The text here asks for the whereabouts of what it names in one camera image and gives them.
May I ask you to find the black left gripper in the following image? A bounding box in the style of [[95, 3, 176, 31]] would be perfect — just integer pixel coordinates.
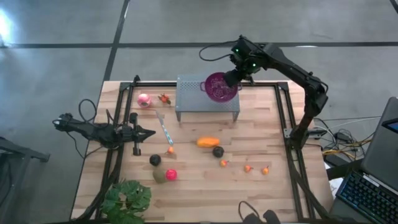
[[119, 111, 157, 157]]

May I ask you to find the purple perforated colander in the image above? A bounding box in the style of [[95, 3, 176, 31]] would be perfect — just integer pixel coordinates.
[[200, 72, 243, 104]]

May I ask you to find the pink toy peach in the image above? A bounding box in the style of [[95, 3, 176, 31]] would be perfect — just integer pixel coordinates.
[[137, 93, 153, 109]]

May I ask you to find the brown toy kiwi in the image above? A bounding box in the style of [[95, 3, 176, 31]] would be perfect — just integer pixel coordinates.
[[152, 169, 167, 184]]

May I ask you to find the orange toy mango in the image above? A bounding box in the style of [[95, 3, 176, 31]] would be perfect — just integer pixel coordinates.
[[196, 136, 221, 149]]

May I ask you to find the clear blue rod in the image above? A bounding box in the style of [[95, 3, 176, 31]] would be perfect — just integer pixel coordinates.
[[155, 111, 175, 146]]

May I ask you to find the grey perforated metal stand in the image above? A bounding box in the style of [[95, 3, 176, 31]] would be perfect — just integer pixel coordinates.
[[174, 73, 241, 123]]

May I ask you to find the green artificial monstera plant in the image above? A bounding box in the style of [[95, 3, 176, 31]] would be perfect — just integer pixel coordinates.
[[101, 179, 152, 224]]

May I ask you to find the black side table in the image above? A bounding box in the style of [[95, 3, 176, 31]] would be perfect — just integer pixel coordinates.
[[0, 136, 50, 224]]

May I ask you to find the white paper sheet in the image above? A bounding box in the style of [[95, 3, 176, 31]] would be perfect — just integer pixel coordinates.
[[326, 161, 343, 200]]

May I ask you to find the grey laptop with backlit keyboard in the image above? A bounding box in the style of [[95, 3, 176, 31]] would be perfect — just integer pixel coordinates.
[[329, 96, 398, 224]]

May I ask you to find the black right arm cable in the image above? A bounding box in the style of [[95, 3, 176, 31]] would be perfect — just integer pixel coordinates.
[[198, 39, 239, 62]]

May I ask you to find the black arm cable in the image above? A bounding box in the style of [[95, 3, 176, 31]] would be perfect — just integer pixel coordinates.
[[198, 39, 239, 62], [77, 98, 98, 124]]

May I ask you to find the black aluminium rig frame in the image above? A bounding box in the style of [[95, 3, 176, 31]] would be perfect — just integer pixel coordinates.
[[74, 74, 330, 224]]

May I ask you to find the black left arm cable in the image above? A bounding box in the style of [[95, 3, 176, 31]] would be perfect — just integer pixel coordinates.
[[77, 98, 98, 124]]

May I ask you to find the grey cable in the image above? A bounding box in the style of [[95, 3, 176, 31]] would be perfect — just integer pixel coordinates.
[[312, 116, 382, 130]]

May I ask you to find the yellow cable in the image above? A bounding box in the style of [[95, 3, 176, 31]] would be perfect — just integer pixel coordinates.
[[322, 139, 373, 158]]

